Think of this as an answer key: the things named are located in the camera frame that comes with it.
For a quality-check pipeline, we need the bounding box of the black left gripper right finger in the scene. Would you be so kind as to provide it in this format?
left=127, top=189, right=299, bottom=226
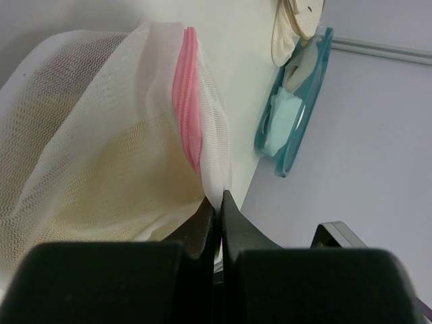
left=221, top=191, right=427, bottom=323

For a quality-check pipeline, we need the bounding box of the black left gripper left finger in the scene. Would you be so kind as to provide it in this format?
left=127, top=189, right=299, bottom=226
left=6, top=200, right=216, bottom=323

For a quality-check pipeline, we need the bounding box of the white pink-zip mesh laundry bag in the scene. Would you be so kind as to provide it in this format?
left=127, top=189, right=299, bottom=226
left=1, top=22, right=231, bottom=290

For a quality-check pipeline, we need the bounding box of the white bra in basket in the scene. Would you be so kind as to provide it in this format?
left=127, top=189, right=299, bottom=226
left=263, top=87, right=302, bottom=157

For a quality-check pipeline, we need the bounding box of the beige round laundry bag rear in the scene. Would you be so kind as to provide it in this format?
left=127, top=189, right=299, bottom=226
left=271, top=0, right=326, bottom=67

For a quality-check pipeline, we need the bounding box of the teal plastic basket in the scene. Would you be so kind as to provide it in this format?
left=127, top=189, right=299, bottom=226
left=254, top=28, right=333, bottom=178

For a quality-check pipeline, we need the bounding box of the right aluminium frame post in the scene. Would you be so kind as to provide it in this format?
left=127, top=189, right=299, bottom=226
left=331, top=37, right=431, bottom=66

